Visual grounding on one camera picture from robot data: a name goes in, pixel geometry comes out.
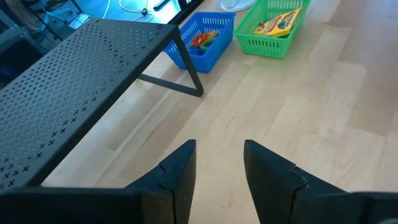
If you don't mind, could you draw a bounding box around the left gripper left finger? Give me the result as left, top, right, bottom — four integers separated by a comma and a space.
0, 139, 198, 224

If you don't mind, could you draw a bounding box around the green plastic basket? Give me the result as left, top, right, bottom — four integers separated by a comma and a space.
233, 0, 312, 59

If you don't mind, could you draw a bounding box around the yellow green crayon box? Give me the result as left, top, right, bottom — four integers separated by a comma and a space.
253, 7, 304, 38

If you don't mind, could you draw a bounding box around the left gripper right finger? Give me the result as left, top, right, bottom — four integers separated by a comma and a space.
243, 139, 398, 224

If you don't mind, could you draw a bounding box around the blue plastic basket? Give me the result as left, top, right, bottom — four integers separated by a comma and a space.
164, 11, 236, 74

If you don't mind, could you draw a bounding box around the white floor cable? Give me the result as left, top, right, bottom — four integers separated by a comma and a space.
119, 0, 156, 23

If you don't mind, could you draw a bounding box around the black perforated metal stand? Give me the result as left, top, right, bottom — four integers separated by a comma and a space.
0, 18, 205, 191

